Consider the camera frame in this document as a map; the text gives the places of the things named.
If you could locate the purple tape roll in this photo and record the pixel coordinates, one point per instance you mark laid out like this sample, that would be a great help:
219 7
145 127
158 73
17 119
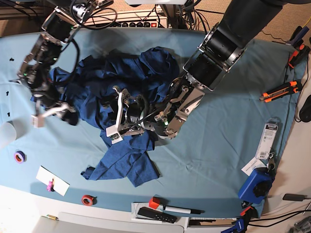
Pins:
20 157

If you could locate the white plastic cup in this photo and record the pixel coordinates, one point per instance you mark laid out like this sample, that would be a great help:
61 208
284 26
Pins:
8 134

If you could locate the orange black utility knife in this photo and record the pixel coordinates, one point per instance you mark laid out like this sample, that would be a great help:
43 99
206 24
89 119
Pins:
285 89

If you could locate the white card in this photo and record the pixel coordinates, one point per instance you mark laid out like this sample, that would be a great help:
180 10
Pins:
44 176

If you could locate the white black marker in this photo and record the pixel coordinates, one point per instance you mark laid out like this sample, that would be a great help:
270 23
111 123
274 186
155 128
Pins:
182 210

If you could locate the blue clamp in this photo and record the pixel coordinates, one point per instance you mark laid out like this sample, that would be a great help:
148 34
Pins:
239 227
297 36

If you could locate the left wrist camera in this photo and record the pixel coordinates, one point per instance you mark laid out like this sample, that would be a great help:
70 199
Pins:
113 133

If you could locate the pink small toy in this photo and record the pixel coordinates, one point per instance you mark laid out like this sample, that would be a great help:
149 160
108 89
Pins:
50 186

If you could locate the red tape roll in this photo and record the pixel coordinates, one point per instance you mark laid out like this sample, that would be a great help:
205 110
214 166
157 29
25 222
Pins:
87 200

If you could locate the white power strip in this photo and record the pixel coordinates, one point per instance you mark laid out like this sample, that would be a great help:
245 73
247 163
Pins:
140 18

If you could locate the red small block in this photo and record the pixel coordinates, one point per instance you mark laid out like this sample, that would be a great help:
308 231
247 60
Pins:
154 202

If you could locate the white paper label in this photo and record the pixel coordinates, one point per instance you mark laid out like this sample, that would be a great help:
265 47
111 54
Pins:
251 165

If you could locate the blue clamp top right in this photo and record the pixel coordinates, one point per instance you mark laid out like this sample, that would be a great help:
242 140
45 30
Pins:
297 36

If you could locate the light blue table cloth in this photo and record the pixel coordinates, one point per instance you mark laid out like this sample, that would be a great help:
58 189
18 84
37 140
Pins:
199 169

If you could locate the blue clamp bottom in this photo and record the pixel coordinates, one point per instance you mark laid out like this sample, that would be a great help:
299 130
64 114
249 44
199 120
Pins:
239 227

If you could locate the blue box with knob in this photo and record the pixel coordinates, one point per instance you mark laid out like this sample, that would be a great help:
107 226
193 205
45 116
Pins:
257 185

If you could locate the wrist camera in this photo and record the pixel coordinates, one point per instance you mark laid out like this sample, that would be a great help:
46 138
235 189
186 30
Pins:
113 133
38 121

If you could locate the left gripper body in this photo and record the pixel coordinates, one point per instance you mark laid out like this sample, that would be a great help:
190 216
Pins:
130 111

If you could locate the orange black clamp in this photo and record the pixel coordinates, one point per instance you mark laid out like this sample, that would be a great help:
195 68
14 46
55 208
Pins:
298 55

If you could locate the clear blister package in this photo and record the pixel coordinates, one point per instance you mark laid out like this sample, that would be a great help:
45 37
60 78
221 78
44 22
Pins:
267 139

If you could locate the black small device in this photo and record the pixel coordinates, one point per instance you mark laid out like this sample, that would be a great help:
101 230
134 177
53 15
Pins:
293 197

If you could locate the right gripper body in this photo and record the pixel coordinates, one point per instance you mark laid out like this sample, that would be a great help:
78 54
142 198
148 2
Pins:
48 104

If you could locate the orange clamp bottom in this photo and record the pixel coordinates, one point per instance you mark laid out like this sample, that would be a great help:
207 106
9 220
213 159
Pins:
249 211

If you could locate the dark blue t-shirt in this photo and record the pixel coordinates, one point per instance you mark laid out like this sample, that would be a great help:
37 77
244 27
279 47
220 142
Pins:
149 74

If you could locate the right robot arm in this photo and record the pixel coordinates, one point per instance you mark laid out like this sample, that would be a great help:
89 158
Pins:
59 29

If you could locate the black remote control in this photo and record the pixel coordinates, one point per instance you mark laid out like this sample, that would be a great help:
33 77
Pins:
156 215

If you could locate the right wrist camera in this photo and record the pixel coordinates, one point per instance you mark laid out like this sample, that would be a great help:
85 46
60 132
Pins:
38 121

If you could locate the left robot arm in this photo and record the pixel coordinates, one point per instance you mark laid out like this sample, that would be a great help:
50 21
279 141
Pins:
220 50

